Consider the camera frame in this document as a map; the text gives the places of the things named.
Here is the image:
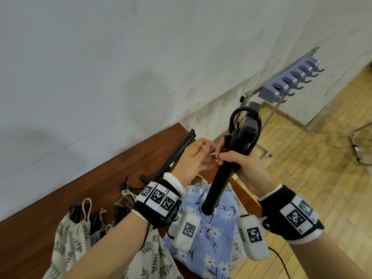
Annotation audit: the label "person's left hand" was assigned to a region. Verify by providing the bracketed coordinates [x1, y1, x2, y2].
[170, 138, 220, 186]

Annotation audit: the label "person's right hand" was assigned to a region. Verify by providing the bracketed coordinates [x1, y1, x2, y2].
[215, 133, 279, 198]

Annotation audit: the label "black bike pumps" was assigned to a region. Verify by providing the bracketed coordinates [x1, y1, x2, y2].
[139, 129, 196, 184]

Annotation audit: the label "black pump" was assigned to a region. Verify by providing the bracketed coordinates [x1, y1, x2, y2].
[201, 101, 263, 216]

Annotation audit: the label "metal clothes rack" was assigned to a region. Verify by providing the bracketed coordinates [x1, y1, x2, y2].
[214, 46, 320, 163]

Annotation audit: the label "person's left forearm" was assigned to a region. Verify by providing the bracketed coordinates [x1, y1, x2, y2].
[62, 210, 150, 279]

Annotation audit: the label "black right wrist strap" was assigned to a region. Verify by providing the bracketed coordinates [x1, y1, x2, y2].
[258, 184, 325, 245]

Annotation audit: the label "black wrist strap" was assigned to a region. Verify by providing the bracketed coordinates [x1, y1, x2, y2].
[258, 184, 325, 245]
[133, 172, 186, 229]

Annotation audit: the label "black left wrist strap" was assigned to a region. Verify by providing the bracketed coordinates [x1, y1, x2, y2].
[133, 172, 186, 229]

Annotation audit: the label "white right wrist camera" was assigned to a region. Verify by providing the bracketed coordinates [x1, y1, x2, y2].
[236, 214, 270, 261]

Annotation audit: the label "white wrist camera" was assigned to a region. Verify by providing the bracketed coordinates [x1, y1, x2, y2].
[236, 214, 270, 261]
[167, 211, 201, 250]

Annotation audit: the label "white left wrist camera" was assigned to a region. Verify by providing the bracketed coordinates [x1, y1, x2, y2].
[167, 211, 201, 250]

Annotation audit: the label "purple hook rail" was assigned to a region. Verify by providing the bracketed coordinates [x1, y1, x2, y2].
[258, 57, 325, 103]

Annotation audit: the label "thin black right cable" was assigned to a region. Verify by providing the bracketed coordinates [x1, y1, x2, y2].
[267, 246, 293, 279]

